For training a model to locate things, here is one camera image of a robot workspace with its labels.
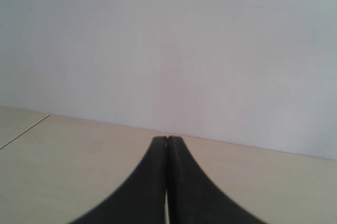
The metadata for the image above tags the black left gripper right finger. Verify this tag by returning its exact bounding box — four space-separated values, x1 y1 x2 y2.
167 136 263 224

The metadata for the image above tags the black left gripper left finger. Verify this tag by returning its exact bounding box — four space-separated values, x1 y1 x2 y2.
72 136 167 224

